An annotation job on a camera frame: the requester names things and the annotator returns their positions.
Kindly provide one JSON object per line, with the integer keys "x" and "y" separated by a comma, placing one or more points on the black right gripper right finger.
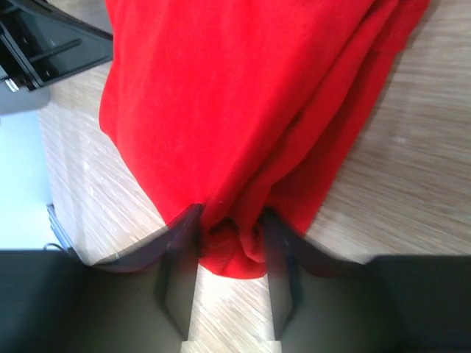
{"x": 393, "y": 303}

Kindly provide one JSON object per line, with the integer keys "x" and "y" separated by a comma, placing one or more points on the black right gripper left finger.
{"x": 139, "y": 300}

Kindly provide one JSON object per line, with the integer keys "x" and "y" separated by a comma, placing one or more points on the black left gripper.
{"x": 42, "y": 45}

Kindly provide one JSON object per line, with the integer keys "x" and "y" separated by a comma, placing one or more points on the red t shirt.
{"x": 242, "y": 105}

